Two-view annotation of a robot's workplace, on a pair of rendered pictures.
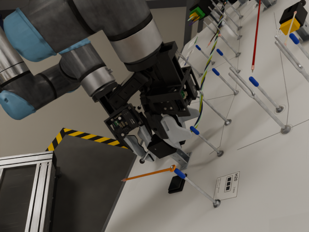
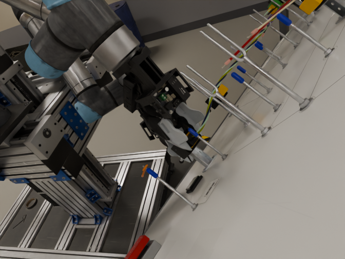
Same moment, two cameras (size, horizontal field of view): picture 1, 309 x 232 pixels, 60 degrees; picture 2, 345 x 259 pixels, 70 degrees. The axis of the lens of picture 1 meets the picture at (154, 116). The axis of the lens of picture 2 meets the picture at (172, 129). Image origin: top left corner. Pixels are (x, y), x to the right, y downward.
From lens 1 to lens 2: 0.26 m
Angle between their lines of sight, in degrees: 27
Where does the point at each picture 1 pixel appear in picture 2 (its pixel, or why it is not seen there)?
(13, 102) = (81, 110)
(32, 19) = (33, 47)
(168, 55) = (132, 60)
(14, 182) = (136, 172)
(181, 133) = (178, 134)
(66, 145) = not seen: hidden behind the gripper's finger
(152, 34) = (118, 43)
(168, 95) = (146, 99)
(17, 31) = (29, 57)
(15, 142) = (145, 142)
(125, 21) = (88, 36)
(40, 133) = not seen: hidden behind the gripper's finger
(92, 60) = not seen: hidden behind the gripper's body
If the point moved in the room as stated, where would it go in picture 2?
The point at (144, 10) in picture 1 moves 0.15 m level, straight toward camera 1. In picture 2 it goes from (104, 23) to (43, 81)
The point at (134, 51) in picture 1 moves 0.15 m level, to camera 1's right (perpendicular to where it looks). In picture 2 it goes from (106, 61) to (192, 47)
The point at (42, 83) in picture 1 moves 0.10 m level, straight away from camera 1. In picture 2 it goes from (103, 93) to (106, 77)
